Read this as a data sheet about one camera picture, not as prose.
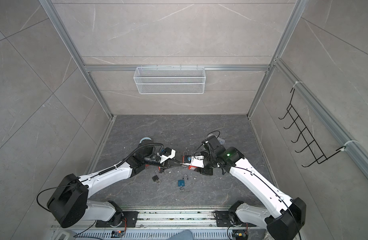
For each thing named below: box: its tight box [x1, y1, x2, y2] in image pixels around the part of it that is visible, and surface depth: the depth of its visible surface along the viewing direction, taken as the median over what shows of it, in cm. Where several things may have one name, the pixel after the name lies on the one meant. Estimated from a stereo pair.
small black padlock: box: [151, 170, 160, 182], surface depth 90 cm
